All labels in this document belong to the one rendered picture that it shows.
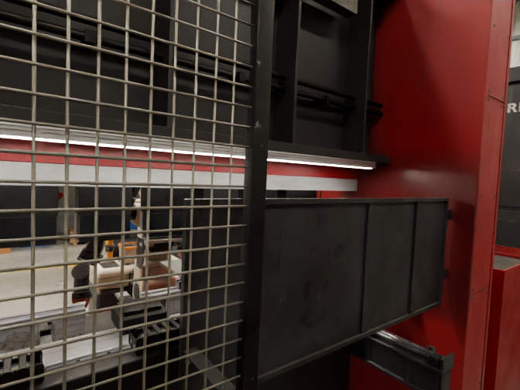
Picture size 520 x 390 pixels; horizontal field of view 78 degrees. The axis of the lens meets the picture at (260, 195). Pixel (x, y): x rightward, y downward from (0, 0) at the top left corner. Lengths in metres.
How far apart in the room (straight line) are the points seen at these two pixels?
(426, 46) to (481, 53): 0.24
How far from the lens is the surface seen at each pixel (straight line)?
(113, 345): 0.89
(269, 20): 0.46
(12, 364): 0.80
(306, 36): 1.52
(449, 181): 1.56
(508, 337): 2.18
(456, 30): 1.70
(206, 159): 1.20
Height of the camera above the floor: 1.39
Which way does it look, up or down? 3 degrees down
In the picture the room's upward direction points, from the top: 2 degrees clockwise
